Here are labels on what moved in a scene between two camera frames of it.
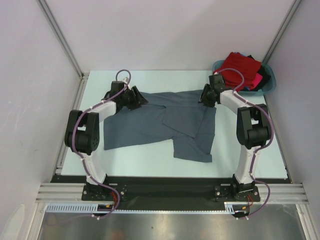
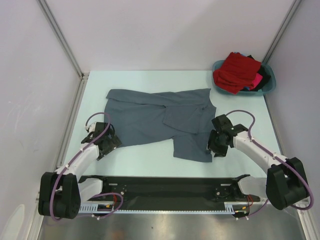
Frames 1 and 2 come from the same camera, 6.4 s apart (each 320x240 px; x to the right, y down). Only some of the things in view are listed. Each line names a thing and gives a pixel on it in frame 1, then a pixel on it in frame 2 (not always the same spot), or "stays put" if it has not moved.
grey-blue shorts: [181, 115] stays put
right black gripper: [203, 98] → [219, 152]
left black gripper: [138, 100] → [114, 142]
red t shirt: [238, 70] stays put
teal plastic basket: [263, 91] stays put
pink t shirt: [256, 80] stays put
